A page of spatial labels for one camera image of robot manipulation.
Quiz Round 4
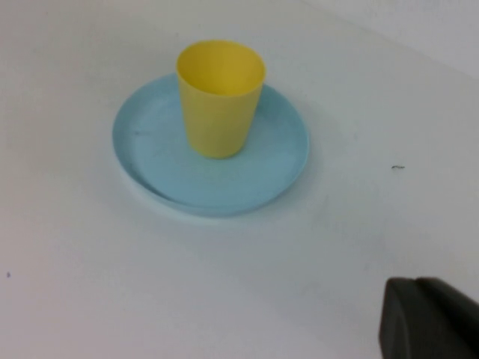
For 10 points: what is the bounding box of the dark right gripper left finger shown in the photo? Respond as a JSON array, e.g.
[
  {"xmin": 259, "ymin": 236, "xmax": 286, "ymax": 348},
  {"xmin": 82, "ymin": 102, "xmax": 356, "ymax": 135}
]
[{"xmin": 378, "ymin": 277, "xmax": 450, "ymax": 359}]

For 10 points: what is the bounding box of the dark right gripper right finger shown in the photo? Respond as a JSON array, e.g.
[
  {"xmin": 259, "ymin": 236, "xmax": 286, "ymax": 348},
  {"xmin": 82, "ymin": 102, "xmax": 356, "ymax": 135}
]
[{"xmin": 414, "ymin": 277, "xmax": 479, "ymax": 359}]

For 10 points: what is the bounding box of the yellow plastic cup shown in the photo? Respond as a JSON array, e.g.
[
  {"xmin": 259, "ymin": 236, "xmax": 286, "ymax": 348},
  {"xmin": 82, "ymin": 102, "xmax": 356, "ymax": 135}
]
[{"xmin": 176, "ymin": 40, "xmax": 267, "ymax": 160}]

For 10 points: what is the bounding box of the light blue round plate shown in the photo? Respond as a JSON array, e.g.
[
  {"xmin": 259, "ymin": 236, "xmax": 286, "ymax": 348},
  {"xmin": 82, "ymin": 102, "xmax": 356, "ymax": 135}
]
[{"xmin": 112, "ymin": 73, "xmax": 311, "ymax": 218}]

